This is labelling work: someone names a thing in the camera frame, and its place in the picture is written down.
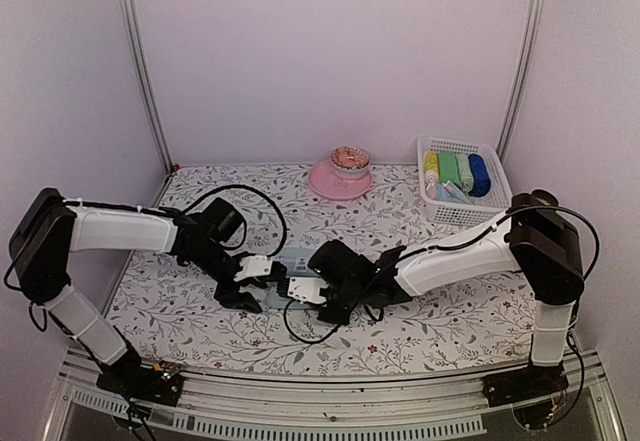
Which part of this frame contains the aluminium post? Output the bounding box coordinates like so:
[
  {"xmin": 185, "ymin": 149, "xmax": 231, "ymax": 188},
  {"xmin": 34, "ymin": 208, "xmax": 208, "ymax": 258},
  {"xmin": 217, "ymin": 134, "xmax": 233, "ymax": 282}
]
[
  {"xmin": 496, "ymin": 0, "xmax": 545, "ymax": 161},
  {"xmin": 119, "ymin": 0, "xmax": 174, "ymax": 174}
]

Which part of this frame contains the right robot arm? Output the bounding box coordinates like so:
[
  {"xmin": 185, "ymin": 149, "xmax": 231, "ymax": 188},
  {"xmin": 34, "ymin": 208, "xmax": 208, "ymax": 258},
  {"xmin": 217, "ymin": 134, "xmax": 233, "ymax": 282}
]
[{"xmin": 300, "ymin": 191, "xmax": 585, "ymax": 397}]

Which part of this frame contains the yellow rolled towel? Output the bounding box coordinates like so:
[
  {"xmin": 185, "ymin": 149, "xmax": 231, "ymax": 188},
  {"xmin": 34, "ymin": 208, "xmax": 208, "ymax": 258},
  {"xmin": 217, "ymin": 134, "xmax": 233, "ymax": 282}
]
[{"xmin": 423, "ymin": 150, "xmax": 440, "ymax": 189}]

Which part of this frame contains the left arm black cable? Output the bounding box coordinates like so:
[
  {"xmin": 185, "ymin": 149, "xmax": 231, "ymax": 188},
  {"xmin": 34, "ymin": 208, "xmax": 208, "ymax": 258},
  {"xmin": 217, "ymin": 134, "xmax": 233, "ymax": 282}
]
[{"xmin": 182, "ymin": 184, "xmax": 289, "ymax": 262}]

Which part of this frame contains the aluminium front rail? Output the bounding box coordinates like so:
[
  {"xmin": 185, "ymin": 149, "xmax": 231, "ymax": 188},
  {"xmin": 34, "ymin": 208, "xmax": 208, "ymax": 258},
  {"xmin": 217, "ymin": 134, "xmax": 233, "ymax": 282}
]
[{"xmin": 43, "ymin": 348, "xmax": 631, "ymax": 440}]

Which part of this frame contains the left aluminium post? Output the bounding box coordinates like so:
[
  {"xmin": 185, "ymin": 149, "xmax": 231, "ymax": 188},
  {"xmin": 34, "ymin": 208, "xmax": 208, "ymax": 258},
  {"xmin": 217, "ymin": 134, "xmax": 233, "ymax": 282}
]
[{"xmin": 119, "ymin": 0, "xmax": 174, "ymax": 174}]

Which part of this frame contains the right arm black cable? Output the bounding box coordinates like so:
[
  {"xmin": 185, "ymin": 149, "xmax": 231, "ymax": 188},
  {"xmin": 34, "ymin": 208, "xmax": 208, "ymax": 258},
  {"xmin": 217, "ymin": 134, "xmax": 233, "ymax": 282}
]
[{"xmin": 283, "ymin": 205, "xmax": 600, "ymax": 345}]

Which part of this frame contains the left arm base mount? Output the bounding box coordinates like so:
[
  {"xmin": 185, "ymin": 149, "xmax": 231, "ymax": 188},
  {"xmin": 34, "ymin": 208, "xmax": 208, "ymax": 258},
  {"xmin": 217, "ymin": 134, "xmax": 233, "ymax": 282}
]
[{"xmin": 96, "ymin": 357, "xmax": 184, "ymax": 407}]

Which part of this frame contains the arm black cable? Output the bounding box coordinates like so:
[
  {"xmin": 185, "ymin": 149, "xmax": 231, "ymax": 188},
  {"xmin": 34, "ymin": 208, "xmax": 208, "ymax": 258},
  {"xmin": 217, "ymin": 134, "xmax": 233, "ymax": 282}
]
[
  {"xmin": 283, "ymin": 205, "xmax": 600, "ymax": 345},
  {"xmin": 182, "ymin": 184, "xmax": 289, "ymax": 262}
]

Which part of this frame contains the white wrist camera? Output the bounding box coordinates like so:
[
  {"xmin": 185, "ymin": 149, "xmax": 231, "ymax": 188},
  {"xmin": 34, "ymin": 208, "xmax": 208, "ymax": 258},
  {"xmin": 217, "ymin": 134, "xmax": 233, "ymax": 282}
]
[
  {"xmin": 234, "ymin": 255, "xmax": 287, "ymax": 283},
  {"xmin": 276, "ymin": 277, "xmax": 329, "ymax": 305}
]

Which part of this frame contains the pale green rolled towel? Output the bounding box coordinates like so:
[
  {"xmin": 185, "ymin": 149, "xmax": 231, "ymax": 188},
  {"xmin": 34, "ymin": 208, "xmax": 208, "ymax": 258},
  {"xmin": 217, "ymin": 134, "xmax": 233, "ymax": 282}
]
[{"xmin": 456, "ymin": 153, "xmax": 475, "ymax": 196}]

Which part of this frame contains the patterned bowl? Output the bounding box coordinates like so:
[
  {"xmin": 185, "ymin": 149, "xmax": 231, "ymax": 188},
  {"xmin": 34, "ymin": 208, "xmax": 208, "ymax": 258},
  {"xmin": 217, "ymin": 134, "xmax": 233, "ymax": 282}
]
[{"xmin": 329, "ymin": 146, "xmax": 370, "ymax": 179}]

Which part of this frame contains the light blue towel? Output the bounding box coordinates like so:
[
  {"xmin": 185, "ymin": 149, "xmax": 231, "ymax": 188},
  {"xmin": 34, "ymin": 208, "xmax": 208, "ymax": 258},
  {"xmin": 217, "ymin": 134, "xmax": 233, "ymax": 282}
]
[{"xmin": 264, "ymin": 248, "xmax": 321, "ymax": 310}]

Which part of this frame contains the blue rolled towel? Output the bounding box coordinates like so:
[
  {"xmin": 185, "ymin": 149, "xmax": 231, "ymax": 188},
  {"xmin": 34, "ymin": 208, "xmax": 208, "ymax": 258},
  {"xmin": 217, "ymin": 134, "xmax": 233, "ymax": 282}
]
[{"xmin": 468, "ymin": 154, "xmax": 491, "ymax": 197}]

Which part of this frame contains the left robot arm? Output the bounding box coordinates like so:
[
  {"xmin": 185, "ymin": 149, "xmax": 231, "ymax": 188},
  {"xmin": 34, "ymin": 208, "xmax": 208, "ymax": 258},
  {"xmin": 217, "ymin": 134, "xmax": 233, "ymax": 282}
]
[{"xmin": 6, "ymin": 188, "xmax": 271, "ymax": 395}]

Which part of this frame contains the floral tablecloth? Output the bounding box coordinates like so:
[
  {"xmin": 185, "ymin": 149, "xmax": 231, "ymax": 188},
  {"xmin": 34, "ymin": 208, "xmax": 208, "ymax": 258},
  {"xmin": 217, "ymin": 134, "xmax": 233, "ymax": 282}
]
[{"xmin": 107, "ymin": 164, "xmax": 535, "ymax": 377}]

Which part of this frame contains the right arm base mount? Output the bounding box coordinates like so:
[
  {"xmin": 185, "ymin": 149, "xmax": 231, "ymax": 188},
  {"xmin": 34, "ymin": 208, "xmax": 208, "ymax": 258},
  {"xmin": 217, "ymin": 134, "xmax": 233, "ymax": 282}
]
[{"xmin": 482, "ymin": 362, "xmax": 569, "ymax": 407}]

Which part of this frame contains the pink plate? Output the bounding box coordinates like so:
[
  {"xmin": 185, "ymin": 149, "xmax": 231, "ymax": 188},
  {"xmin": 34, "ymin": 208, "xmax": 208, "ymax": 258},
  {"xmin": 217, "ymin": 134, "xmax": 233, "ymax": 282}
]
[{"xmin": 308, "ymin": 160, "xmax": 373, "ymax": 201}]

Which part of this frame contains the white plastic basket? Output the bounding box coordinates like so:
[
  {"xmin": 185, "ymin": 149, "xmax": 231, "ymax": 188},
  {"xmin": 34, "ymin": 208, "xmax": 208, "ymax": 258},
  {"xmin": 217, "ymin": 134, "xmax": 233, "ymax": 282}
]
[{"xmin": 416, "ymin": 135, "xmax": 512, "ymax": 226}]

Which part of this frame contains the dark brown cup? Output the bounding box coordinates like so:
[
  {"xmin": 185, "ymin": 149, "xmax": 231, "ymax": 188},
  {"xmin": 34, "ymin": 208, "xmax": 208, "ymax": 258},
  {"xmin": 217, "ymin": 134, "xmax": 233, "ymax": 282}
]
[{"xmin": 529, "ymin": 189, "xmax": 559, "ymax": 207}]

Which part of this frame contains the right aluminium post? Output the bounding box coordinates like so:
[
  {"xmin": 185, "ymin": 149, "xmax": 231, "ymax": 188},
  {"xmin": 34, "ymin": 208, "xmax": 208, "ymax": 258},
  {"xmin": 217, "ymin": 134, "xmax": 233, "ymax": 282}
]
[{"xmin": 496, "ymin": 0, "xmax": 545, "ymax": 161}]

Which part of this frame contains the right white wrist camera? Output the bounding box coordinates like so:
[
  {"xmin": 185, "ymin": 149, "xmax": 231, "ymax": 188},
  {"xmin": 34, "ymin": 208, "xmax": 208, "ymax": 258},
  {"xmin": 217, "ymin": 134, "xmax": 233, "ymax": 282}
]
[{"xmin": 276, "ymin": 277, "xmax": 329, "ymax": 305}]

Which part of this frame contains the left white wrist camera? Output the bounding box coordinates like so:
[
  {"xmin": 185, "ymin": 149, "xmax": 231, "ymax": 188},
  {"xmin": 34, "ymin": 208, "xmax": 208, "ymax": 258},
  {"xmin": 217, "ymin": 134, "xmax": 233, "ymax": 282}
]
[{"xmin": 234, "ymin": 255, "xmax": 287, "ymax": 283}]

